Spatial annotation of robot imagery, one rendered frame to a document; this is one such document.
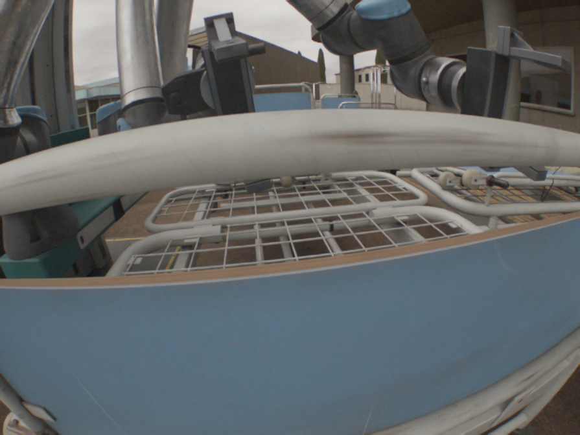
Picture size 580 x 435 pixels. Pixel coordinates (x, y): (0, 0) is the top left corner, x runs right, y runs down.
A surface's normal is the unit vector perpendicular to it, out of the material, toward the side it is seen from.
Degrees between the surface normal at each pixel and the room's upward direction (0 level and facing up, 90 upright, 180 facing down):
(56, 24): 90
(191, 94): 108
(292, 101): 90
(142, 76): 73
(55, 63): 90
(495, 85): 100
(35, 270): 90
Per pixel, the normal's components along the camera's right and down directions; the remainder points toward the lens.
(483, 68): -0.99, 0.10
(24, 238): 0.47, -0.02
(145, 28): 0.75, -0.08
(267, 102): 0.14, 0.39
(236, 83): 0.29, 0.63
